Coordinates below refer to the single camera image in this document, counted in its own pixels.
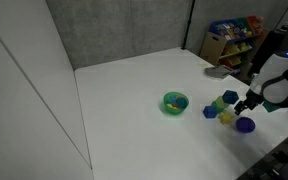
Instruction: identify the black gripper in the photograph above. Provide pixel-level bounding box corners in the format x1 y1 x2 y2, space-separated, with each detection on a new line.
233 88 265 116

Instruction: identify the yellow spiky toy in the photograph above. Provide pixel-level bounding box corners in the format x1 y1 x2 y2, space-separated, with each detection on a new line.
217 111 235 126

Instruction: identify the green plastic bowl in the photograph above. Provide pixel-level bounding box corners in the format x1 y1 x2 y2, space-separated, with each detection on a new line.
162 91 190 116

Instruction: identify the large dark blue hexagonal block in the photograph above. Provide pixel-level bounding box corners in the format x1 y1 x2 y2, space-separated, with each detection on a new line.
222 89 240 106

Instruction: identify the purple bumpy ball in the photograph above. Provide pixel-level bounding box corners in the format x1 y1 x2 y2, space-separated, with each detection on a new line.
235 116 257 136

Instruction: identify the green hexagonal block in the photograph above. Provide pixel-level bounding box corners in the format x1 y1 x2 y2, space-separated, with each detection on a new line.
211 95 231 114

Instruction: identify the small blue hexagonal block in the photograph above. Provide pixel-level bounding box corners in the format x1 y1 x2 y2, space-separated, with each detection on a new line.
202 105 218 120

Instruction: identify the grey folded cloth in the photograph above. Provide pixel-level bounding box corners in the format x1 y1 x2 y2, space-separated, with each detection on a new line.
203 65 234 81

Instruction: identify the blue toy piece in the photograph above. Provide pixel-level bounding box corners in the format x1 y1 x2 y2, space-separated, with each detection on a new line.
177 96 188 109

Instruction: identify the colourful toy storage shelf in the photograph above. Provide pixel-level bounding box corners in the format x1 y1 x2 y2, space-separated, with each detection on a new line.
200 15 271 70

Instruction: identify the black vertical pole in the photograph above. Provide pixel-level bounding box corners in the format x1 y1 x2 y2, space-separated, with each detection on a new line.
180 0 196 51

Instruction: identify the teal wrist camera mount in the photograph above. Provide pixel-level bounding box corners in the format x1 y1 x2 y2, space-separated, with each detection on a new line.
261 100 281 113

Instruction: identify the black equipment frame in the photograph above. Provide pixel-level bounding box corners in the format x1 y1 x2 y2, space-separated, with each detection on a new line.
238 125 288 180

